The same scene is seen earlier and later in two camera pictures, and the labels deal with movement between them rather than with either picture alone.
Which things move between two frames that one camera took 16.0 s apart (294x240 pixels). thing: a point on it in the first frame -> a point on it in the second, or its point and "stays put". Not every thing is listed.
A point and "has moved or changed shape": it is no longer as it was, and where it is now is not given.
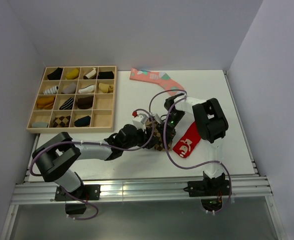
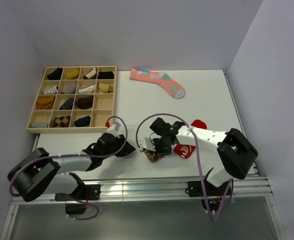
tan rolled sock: (106, 88) stays put
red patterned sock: (188, 143) stays put
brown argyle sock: (159, 146) has moved or changed shape
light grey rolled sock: (39, 125) stays put
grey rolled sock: (69, 89) stays put
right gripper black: (169, 135) -> (159, 152)
